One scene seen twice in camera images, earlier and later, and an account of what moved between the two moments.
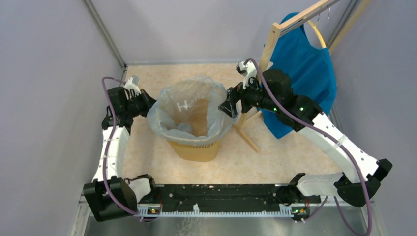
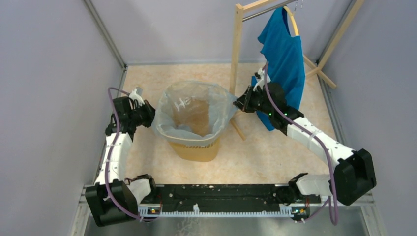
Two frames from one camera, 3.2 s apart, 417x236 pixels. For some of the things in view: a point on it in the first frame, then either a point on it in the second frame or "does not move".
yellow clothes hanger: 321,37 to 292,19
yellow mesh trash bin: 204,153 does not move
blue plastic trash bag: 186,111 does not move
